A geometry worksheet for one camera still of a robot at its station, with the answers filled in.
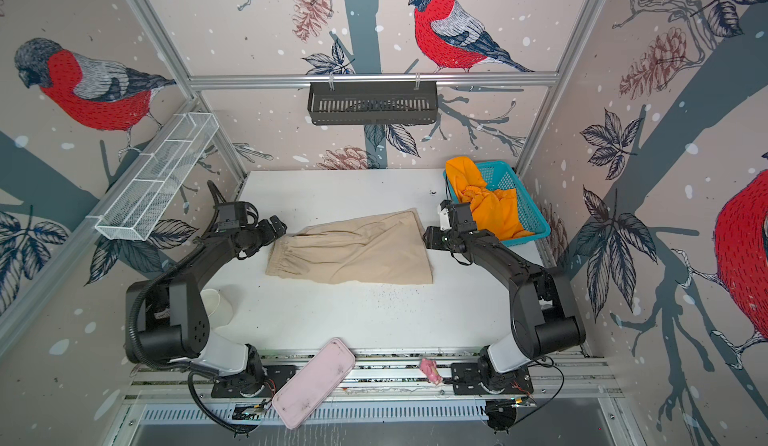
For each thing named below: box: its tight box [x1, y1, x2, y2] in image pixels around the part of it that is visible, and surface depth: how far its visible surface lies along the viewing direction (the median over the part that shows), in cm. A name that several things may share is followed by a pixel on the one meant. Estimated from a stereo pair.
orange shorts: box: [445, 157, 534, 241], surface depth 105 cm
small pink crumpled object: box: [419, 358, 443, 386], surface depth 74 cm
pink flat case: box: [272, 337, 356, 430], surface depth 73 cm
